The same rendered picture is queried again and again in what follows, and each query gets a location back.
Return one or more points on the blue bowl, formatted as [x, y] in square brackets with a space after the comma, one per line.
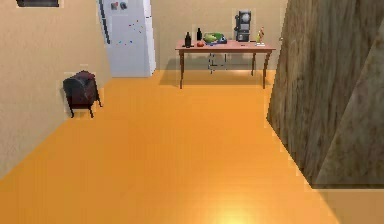
[221, 41]

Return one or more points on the red tomato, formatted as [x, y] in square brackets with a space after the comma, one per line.
[200, 44]

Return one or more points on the black bottle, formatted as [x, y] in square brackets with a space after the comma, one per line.
[199, 34]
[188, 40]

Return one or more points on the brown wooden table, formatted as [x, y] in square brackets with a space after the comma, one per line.
[226, 47]

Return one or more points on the green lettuce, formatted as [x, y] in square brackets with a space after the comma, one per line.
[211, 37]

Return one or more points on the white fridge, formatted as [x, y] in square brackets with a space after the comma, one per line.
[128, 40]

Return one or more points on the yellow green spray bottle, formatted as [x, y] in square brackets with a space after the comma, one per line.
[258, 38]

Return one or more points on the black coffee machine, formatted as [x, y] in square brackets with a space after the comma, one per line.
[243, 25]

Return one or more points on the brown pepper mill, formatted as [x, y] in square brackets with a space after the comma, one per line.
[262, 34]

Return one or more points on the dark framed window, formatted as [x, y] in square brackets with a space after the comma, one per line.
[37, 3]

